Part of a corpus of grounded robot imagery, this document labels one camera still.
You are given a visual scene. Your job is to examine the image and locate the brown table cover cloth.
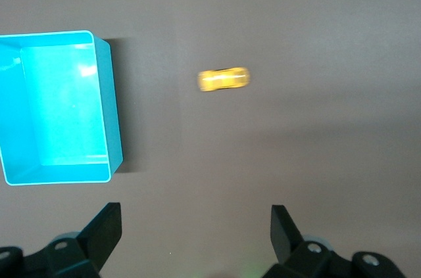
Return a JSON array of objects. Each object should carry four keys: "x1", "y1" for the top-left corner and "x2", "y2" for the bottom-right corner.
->
[{"x1": 0, "y1": 0, "x2": 421, "y2": 278}]

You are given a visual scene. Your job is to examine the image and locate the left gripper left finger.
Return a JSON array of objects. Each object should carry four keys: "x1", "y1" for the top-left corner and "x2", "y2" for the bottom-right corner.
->
[{"x1": 0, "y1": 202, "x2": 123, "y2": 278}]

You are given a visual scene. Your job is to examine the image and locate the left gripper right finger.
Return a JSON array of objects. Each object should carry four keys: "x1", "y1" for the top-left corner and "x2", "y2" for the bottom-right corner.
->
[{"x1": 262, "y1": 204, "x2": 405, "y2": 278}]

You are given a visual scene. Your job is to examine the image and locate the turquoise plastic bin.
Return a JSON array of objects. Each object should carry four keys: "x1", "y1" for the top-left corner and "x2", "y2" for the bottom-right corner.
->
[{"x1": 0, "y1": 30, "x2": 124, "y2": 187}]

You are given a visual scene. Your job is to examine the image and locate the yellow beetle toy car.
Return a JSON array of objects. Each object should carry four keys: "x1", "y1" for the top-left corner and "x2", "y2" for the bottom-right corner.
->
[{"x1": 196, "y1": 66, "x2": 252, "y2": 93}]

